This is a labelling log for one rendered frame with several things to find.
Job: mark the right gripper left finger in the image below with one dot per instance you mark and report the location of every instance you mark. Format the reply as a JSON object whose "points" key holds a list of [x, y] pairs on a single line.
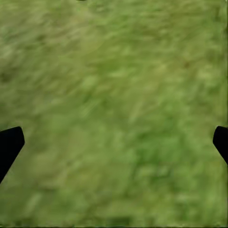
{"points": [[11, 142]]}

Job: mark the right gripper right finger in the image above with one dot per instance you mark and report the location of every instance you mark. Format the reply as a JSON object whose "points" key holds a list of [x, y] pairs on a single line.
{"points": [[220, 140]]}

